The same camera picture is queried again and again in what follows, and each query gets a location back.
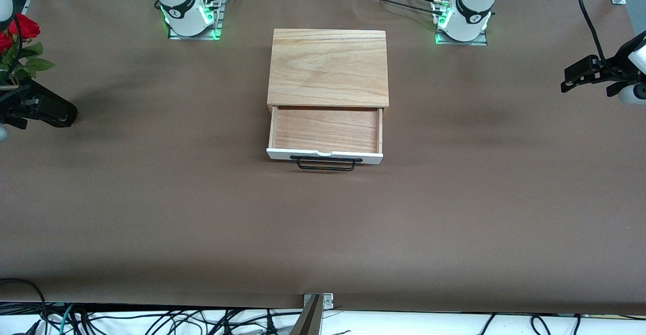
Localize black looped cable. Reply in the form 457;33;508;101
0;277;49;335

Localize aluminium camera mount post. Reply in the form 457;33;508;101
289;292;334;335

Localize green rose leaves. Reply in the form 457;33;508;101
0;41;55;86

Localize tangled black cables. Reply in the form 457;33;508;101
71;307;303;335

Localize brown table cover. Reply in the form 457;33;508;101
0;0;646;316

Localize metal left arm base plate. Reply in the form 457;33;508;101
435;30;489;46

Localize teal cable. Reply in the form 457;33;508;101
57;304;75;335

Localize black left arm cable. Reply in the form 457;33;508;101
576;0;609;68

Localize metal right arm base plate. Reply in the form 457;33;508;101
168;0;223;41

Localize long black table cable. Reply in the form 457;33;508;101
359;0;446;16

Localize large red rose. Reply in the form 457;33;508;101
9;13;41;41

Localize black ribbed vase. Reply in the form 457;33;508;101
20;79;78;128

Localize wooden drawer white front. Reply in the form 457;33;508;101
266;105;384;165

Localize wooden drawer cabinet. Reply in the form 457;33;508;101
266;28;390;109

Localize black metal drawer handle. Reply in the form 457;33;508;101
290;155;363;172

